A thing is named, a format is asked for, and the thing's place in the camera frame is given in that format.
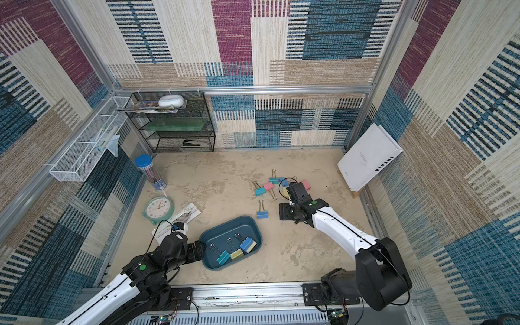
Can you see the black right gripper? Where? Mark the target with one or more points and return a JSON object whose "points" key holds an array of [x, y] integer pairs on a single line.
{"points": [[296, 191]]}

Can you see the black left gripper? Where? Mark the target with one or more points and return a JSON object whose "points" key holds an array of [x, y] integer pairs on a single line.
{"points": [[192, 256]]}

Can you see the blue binder clip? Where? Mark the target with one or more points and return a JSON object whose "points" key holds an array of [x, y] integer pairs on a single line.
{"points": [[262, 213], [242, 238], [284, 182]]}

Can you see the teal binder clip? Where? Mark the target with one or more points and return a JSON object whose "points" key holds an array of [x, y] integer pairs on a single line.
{"points": [[222, 256], [258, 189], [274, 179]]}

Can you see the teal plastic storage box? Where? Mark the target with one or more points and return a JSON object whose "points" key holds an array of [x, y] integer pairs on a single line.
{"points": [[244, 225]]}

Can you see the yellow binder clip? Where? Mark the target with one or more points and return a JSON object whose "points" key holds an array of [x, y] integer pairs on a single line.
{"points": [[236, 251], [248, 245]]}

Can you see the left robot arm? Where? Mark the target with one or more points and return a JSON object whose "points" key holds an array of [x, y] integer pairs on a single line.
{"points": [[120, 303]]}

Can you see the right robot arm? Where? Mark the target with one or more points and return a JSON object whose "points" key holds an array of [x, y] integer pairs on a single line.
{"points": [[380, 277]]}

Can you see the pink binder clip left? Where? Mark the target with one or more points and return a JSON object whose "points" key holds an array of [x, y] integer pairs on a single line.
{"points": [[269, 187]]}

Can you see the ruler set white package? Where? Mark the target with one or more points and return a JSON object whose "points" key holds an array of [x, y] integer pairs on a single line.
{"points": [[179, 222]]}

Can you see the blue lid pencil tube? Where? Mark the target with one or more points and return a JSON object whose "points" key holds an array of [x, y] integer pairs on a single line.
{"points": [[146, 165]]}

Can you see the black stapler on shelf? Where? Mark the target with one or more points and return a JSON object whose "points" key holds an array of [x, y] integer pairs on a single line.
{"points": [[190, 143]]}

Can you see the white item in basket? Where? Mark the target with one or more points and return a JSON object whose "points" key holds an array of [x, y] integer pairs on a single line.
{"points": [[109, 142]]}

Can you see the magazines on top shelf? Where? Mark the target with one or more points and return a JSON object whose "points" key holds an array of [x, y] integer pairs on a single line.
{"points": [[151, 107]]}

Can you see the white round tape dispenser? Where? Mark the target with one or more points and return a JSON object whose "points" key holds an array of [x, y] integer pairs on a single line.
{"points": [[171, 101]]}

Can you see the green round wall clock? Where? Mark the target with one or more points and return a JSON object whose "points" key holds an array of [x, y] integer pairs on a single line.
{"points": [[159, 209]]}

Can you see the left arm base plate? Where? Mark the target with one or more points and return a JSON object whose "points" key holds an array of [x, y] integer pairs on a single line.
{"points": [[178, 299]]}

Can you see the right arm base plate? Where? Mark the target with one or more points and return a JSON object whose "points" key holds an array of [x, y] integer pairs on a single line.
{"points": [[317, 294]]}

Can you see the black wire shelf rack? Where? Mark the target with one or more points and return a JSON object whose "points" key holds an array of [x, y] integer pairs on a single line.
{"points": [[164, 133]]}

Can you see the white wire wall basket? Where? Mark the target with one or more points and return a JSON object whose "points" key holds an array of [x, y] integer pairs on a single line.
{"points": [[81, 156]]}

